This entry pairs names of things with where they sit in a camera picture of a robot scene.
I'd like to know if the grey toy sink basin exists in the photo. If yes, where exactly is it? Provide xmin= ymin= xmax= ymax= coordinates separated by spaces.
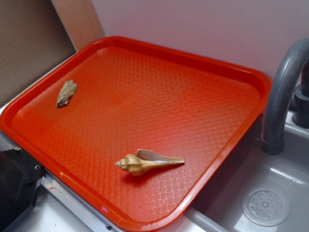
xmin=186 ymin=119 xmax=309 ymax=232

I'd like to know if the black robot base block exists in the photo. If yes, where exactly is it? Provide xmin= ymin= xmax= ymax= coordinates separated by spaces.
xmin=0 ymin=147 xmax=44 ymax=232

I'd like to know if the red plastic tray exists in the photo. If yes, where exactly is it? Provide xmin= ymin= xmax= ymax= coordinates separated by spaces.
xmin=0 ymin=37 xmax=271 ymax=232

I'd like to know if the grey toy faucet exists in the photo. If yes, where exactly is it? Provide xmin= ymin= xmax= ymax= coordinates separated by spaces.
xmin=261 ymin=38 xmax=309 ymax=155

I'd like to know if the tan spiral sea shell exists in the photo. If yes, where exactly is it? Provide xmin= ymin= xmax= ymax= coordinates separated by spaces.
xmin=115 ymin=149 xmax=185 ymax=176

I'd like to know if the brown cardboard panel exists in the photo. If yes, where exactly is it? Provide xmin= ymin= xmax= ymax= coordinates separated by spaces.
xmin=0 ymin=0 xmax=75 ymax=106

